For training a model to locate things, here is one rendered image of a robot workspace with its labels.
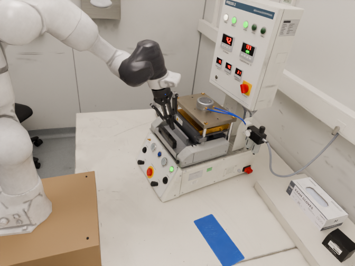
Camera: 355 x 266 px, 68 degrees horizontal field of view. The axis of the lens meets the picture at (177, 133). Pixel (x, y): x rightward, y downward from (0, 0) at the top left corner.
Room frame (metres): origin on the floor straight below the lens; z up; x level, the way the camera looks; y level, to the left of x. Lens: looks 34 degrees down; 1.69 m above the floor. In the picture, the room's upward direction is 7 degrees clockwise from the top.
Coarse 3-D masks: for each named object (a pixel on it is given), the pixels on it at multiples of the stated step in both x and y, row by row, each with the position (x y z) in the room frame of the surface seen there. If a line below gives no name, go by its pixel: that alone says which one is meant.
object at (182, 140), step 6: (168, 126) 1.11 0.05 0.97; (156, 132) 1.07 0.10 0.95; (174, 132) 1.06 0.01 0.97; (180, 132) 1.02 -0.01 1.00; (162, 138) 1.01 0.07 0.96; (174, 138) 1.01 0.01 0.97; (180, 138) 1.01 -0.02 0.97; (186, 138) 0.97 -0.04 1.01; (168, 144) 0.96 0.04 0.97; (180, 144) 0.97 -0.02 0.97; (186, 144) 0.97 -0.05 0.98; (192, 144) 0.98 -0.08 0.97; (174, 150) 0.92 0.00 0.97; (180, 150) 0.93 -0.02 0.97; (174, 156) 0.91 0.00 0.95
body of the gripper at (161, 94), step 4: (164, 88) 0.94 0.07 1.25; (168, 88) 0.95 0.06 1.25; (152, 92) 0.96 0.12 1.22; (156, 92) 0.93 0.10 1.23; (160, 92) 0.93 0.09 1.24; (164, 92) 0.94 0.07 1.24; (168, 92) 0.95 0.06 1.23; (172, 92) 0.99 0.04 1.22; (156, 96) 0.94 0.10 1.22; (160, 96) 0.94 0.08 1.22; (164, 96) 0.94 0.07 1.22; (168, 96) 0.98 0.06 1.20; (156, 100) 0.95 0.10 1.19; (160, 100) 0.96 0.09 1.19; (164, 100) 0.97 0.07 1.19; (160, 104) 0.96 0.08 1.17
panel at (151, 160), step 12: (144, 144) 1.10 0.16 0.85; (144, 156) 1.05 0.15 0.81; (156, 156) 0.99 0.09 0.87; (168, 156) 0.94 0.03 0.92; (144, 168) 1.00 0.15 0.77; (156, 168) 0.94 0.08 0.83; (168, 168) 0.90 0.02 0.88; (156, 180) 0.90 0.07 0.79; (168, 180) 0.86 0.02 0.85; (156, 192) 0.86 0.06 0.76
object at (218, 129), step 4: (180, 112) 1.11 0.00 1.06; (184, 112) 1.11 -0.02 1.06; (184, 116) 1.08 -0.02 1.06; (188, 116) 1.08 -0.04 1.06; (188, 120) 1.05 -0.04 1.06; (192, 120) 1.05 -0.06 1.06; (192, 124) 1.02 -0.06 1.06; (196, 124) 1.02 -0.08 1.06; (228, 124) 1.06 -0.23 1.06; (196, 128) 0.99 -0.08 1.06; (200, 128) 0.99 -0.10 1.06; (208, 128) 1.00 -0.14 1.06; (212, 128) 1.01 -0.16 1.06; (216, 128) 1.02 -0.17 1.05; (220, 128) 1.02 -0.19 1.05; (224, 128) 1.04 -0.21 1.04; (200, 132) 0.97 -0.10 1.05; (208, 132) 0.99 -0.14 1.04; (212, 132) 1.01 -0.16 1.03; (216, 132) 1.02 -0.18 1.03; (220, 132) 1.03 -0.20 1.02
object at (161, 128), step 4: (160, 128) 1.04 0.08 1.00; (164, 128) 1.03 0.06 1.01; (164, 132) 1.00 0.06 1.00; (168, 132) 1.00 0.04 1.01; (168, 136) 0.97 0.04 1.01; (172, 136) 0.97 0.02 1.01; (172, 140) 0.94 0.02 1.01; (172, 144) 0.93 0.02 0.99; (176, 144) 0.94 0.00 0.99; (172, 148) 0.93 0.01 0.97
